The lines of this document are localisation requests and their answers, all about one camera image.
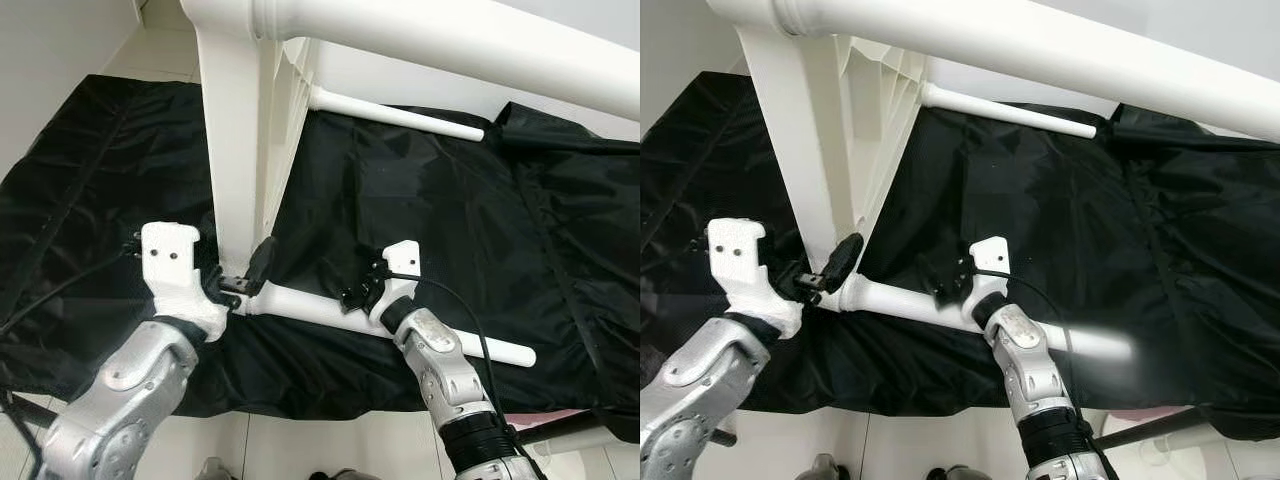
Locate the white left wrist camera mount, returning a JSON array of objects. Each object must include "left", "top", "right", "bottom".
[
  {"left": 140, "top": 222, "right": 231, "bottom": 341},
  {"left": 705, "top": 217, "right": 806, "bottom": 341}
]

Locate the white round lamp base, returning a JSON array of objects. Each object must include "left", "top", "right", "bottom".
[
  {"left": 555, "top": 420, "right": 641, "bottom": 480},
  {"left": 1100, "top": 415, "right": 1280, "bottom": 480}
]

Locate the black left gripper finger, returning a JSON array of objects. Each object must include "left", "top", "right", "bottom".
[
  {"left": 245, "top": 237, "right": 279, "bottom": 291},
  {"left": 825, "top": 232, "right": 866, "bottom": 286}
]

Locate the black cloth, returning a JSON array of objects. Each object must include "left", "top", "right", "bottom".
[
  {"left": 640, "top": 70, "right": 1280, "bottom": 443},
  {"left": 0, "top": 72, "right": 641, "bottom": 443}
]

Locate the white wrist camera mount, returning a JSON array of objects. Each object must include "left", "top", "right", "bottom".
[
  {"left": 368, "top": 240, "right": 421, "bottom": 331},
  {"left": 140, "top": 222, "right": 231, "bottom": 341},
  {"left": 963, "top": 236, "right": 1011, "bottom": 327},
  {"left": 705, "top": 217, "right": 806, "bottom": 341}
]

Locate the pink sheet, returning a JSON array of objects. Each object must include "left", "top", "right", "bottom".
[
  {"left": 500, "top": 407, "right": 591, "bottom": 422},
  {"left": 1100, "top": 405, "right": 1191, "bottom": 422}
]

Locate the white plastic table leg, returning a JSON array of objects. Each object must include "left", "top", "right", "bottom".
[
  {"left": 245, "top": 283, "right": 538, "bottom": 369},
  {"left": 255, "top": 0, "right": 641, "bottom": 122},
  {"left": 308, "top": 85, "right": 487, "bottom": 142},
  {"left": 840, "top": 275, "right": 1136, "bottom": 363},
  {"left": 920, "top": 82, "right": 1098, "bottom": 140},
  {"left": 775, "top": 0, "right": 1280, "bottom": 142}
]

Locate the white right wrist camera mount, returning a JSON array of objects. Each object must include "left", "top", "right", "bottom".
[
  {"left": 963, "top": 236, "right": 1011, "bottom": 327},
  {"left": 368, "top": 240, "right": 421, "bottom": 331}
]

